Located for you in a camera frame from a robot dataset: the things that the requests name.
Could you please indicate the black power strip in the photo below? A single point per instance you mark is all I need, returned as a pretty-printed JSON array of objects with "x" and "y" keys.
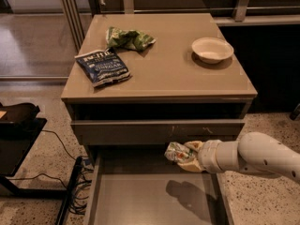
[{"x": 71, "y": 185}]

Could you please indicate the green chip bag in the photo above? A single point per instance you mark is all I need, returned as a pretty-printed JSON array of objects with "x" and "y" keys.
[{"x": 134, "y": 40}]

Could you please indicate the blue kettle chip bag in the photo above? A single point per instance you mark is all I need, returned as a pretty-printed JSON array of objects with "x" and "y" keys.
[{"x": 103, "y": 67}]

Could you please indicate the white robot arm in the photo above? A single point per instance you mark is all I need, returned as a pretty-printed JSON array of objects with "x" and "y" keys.
[{"x": 254, "y": 154}]

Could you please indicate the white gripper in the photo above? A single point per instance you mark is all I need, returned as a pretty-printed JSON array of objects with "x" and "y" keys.
[{"x": 207, "y": 156}]

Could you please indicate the black side table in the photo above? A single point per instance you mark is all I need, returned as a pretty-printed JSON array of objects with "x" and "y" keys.
[{"x": 19, "y": 129}]

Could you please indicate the metal railing frame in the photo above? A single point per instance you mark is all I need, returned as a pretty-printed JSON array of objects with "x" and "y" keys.
[{"x": 74, "y": 22}]

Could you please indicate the white bowl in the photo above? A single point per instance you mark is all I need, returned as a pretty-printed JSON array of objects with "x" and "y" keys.
[{"x": 212, "y": 50}]

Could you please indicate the open middle drawer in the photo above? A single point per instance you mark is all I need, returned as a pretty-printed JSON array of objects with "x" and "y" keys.
[{"x": 141, "y": 187}]

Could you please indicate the grey drawer cabinet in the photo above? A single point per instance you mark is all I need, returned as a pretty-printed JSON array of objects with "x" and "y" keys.
[{"x": 170, "y": 96}]

